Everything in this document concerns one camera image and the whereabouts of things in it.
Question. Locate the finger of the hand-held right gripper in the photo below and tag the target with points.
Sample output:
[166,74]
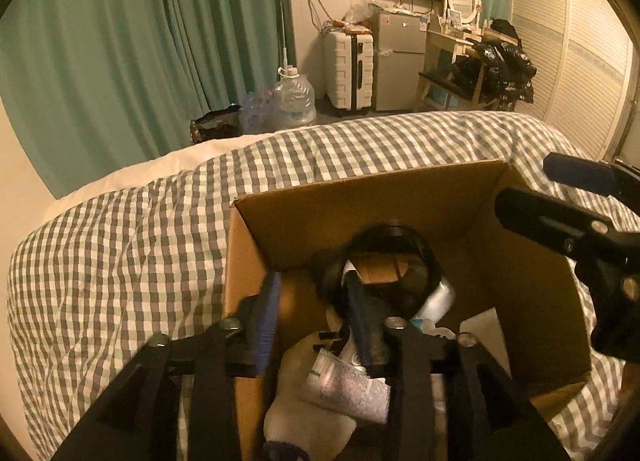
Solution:
[580,173]
[550,226]

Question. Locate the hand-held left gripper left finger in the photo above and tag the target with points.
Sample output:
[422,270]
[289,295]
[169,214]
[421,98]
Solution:
[265,336]

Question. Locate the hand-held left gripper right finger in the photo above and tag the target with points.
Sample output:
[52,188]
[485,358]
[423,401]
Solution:
[360,321]

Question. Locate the white plush toy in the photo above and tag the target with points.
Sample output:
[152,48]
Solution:
[295,391]

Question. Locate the white printed tube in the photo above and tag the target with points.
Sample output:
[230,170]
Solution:
[345,386]

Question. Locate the white rounded container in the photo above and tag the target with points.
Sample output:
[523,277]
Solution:
[440,298]

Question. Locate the wide tape roll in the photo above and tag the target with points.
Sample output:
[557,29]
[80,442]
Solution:
[425,253]

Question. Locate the brown cardboard box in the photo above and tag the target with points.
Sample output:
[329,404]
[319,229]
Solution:
[450,201]

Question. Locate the white cloth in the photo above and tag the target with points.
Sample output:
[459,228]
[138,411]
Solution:
[482,326]

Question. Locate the white louvred wardrobe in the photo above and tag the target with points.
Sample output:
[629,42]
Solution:
[590,66]

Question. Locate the black plastic bags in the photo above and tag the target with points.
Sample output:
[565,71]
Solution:
[505,66]

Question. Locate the grey checked blanket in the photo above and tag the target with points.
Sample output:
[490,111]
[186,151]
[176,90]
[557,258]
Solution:
[125,266]

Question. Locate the black bag on desk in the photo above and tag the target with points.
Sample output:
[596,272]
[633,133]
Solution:
[502,28]

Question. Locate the black seat chair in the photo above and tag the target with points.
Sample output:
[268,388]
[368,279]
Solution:
[440,83]

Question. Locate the wooden vanity desk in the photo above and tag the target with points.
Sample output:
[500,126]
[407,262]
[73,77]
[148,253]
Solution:
[442,41]

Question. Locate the white bed sheet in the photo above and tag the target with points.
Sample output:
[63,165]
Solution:
[150,171]

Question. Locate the small grey fridge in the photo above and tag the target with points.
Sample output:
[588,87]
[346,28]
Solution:
[400,66]

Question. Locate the dark basket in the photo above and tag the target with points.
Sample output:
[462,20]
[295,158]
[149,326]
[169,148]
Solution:
[215,126]

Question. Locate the clear bag of bottles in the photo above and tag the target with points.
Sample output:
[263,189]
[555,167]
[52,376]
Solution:
[255,111]

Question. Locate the clear water jug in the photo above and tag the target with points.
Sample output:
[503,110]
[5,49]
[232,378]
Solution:
[295,101]

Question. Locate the white ribbed suitcase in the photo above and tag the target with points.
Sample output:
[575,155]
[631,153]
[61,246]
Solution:
[342,71]

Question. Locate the clear plastic bag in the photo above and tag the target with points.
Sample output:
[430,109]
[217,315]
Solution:
[360,11]

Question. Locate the thin white pole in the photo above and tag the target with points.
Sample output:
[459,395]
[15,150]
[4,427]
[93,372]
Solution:
[283,41]

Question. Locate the wide green curtain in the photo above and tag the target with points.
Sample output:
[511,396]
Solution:
[125,41]

